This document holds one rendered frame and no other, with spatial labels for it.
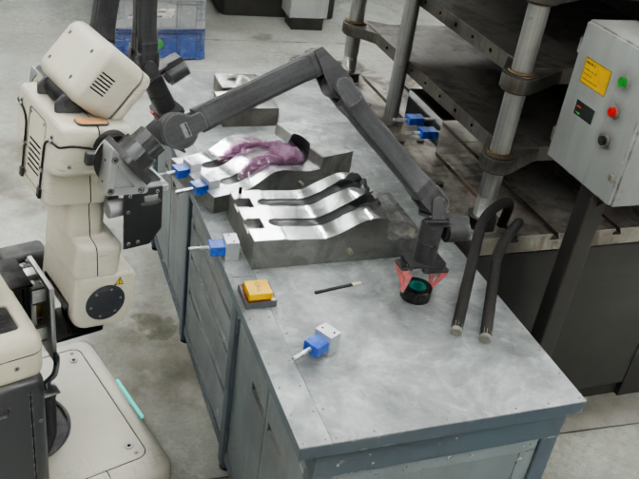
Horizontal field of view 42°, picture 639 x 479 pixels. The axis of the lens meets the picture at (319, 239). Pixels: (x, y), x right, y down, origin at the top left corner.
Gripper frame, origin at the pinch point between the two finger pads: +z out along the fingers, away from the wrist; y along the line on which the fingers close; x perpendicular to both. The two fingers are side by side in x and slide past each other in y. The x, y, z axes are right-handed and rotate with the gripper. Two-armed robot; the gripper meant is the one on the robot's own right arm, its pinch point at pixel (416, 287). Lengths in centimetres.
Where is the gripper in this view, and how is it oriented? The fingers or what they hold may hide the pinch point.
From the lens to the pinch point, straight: 217.5
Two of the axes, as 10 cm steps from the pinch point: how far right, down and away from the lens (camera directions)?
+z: -1.5, 8.5, 5.1
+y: 9.3, -0.5, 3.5
